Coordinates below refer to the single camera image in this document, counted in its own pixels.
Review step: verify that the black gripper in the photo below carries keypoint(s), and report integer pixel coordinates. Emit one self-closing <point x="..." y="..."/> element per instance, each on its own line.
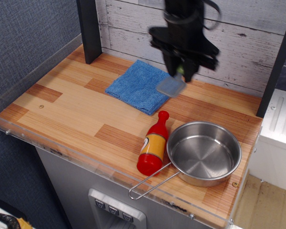
<point x="182" y="41"/>

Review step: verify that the green handled grey spatula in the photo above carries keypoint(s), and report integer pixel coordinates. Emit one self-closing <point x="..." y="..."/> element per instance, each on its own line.
<point x="172" y="86"/>

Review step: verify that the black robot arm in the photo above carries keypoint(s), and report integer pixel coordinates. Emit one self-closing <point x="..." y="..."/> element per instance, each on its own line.
<point x="185" y="7"/>

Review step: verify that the red toy sauce bottle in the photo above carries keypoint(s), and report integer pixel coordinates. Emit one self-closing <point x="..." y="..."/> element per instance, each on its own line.
<point x="154" y="146"/>

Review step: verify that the blue folded cloth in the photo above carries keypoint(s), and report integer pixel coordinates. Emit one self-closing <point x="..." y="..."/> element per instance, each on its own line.
<point x="137" y="87"/>

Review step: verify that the stainless steel pan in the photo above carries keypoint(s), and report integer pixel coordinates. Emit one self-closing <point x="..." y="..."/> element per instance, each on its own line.
<point x="204" y="154"/>

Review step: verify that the white ribbed side shelf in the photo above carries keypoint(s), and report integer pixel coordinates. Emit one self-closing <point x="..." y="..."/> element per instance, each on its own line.
<point x="268" y="159"/>

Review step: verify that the grey cabinet with button panel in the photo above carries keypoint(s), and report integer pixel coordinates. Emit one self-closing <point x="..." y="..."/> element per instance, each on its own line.
<point x="93" y="200"/>

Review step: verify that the clear acrylic table guard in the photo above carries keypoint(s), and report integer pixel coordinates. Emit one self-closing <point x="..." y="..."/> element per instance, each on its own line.
<point x="68" y="113"/>

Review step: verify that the dark right upright post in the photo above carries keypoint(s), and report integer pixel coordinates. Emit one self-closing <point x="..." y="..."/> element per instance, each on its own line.
<point x="273" y="79"/>

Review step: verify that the dark upright post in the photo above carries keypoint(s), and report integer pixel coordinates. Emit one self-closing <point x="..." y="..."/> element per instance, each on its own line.
<point x="89" y="29"/>
<point x="273" y="79"/>

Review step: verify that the dark left upright post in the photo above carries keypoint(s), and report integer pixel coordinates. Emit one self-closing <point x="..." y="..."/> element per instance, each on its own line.
<point x="89" y="29"/>

